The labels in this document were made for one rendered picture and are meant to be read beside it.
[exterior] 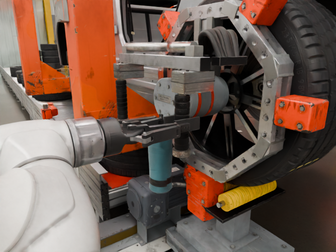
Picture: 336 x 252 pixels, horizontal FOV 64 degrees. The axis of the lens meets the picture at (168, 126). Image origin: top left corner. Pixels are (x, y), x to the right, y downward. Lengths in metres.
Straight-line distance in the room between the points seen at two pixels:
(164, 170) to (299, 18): 0.62
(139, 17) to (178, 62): 2.88
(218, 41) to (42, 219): 0.50
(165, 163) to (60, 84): 2.29
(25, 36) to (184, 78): 2.56
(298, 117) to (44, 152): 0.52
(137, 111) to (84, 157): 0.81
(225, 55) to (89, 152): 0.36
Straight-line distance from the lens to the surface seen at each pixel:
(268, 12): 0.75
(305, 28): 0.77
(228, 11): 0.80
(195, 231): 1.26
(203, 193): 0.97
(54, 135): 0.47
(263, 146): 0.74
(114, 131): 0.51
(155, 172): 0.98
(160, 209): 1.24
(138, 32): 3.48
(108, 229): 1.45
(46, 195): 0.35
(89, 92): 1.15
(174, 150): 0.64
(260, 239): 1.28
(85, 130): 0.49
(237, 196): 0.93
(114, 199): 1.49
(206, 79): 0.62
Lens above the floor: 1.00
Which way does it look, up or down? 17 degrees down
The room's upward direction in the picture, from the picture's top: straight up
